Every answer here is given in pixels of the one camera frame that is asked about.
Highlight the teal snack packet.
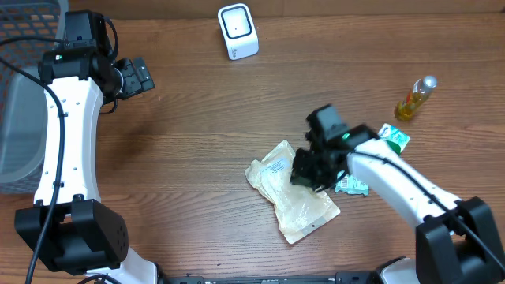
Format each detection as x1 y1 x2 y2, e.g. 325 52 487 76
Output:
335 171 369 196

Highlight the beige brown snack packet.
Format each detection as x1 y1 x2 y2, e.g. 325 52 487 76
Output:
245 140 340 245

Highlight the teal Kleenex tissue pack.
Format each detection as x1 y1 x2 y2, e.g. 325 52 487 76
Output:
378 123 410 151

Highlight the silver capped amber bottle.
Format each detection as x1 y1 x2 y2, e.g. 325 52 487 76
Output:
394 76 438 121

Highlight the green lid jar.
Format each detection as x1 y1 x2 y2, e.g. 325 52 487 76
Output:
387 140 402 155

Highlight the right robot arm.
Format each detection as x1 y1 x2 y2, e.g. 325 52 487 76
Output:
290 104 504 284

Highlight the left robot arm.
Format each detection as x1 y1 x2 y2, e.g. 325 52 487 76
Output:
14 10 166 283

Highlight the white barcode scanner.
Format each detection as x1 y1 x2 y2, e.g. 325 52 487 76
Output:
217 3 259 61

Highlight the grey plastic shopping basket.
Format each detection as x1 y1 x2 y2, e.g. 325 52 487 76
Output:
1 0 69 194

